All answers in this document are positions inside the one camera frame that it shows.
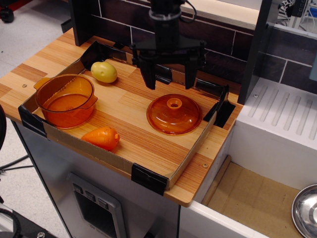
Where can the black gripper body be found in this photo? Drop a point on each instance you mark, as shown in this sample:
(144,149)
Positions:
(168,46)

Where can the white toy sink unit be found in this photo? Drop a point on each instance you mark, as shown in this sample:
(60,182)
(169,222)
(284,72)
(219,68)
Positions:
(269,157)

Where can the yellow toy potato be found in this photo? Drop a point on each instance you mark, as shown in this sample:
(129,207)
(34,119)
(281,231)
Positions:
(104,72)

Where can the orange toy carrot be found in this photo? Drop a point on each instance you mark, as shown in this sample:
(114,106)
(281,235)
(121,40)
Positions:
(104,137)

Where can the orange transparent pot lid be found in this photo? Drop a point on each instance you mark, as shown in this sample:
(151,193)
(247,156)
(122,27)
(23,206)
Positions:
(174,114)

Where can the black chair wheel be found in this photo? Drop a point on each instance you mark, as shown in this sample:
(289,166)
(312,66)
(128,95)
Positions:
(6,15)

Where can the silver metal bowl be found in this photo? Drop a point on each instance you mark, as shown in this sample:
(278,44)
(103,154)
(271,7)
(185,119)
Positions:
(304,211)

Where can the grey toy oven front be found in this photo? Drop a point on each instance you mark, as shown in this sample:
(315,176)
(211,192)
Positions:
(94,201)

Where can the orange transparent pot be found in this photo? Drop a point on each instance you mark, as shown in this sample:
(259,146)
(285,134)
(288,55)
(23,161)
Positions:
(67,100)

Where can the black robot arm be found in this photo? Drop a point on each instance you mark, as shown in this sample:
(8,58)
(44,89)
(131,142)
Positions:
(168,9)

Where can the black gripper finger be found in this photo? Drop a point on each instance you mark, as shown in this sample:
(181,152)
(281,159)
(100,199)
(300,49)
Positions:
(191,68)
(148,73)

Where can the cardboard fence with black tape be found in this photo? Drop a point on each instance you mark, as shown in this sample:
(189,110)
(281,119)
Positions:
(174,166)

